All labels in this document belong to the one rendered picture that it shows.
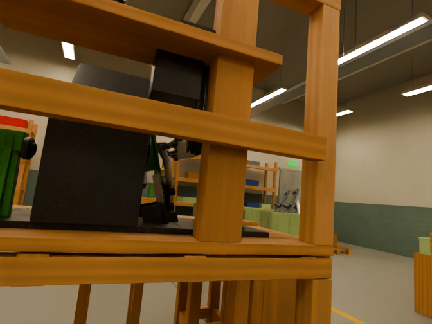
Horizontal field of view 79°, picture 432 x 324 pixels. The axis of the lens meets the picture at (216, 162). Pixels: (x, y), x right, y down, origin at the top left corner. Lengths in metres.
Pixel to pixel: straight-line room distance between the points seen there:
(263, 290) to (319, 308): 0.75
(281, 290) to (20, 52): 6.87
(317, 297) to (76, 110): 0.98
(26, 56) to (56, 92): 6.58
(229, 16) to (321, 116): 0.50
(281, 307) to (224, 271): 1.06
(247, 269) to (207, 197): 0.27
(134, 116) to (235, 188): 0.38
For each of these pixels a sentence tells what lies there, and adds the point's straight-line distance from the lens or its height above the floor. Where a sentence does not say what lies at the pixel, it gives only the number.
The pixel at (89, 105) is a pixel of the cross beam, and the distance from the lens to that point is 0.77.
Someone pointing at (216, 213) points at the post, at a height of 0.97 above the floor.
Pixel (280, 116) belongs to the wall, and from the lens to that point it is 8.98.
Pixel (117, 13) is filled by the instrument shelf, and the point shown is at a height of 1.51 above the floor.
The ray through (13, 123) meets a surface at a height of 2.06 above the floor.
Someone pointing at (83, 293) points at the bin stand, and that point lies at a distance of 1.68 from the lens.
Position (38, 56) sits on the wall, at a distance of 7.34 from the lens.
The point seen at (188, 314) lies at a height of 0.32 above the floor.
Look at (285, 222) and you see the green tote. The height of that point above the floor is 0.90.
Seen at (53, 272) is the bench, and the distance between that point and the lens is 0.82.
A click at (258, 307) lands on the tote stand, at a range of 1.85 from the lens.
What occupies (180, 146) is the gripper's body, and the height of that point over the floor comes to 1.22.
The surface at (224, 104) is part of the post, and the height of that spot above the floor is 1.33.
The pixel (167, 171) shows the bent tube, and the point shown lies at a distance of 1.08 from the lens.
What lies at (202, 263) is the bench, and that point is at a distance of 0.85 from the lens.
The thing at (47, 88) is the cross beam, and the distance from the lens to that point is 0.79.
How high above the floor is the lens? 1.02
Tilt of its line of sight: 8 degrees up
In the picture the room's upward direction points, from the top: 5 degrees clockwise
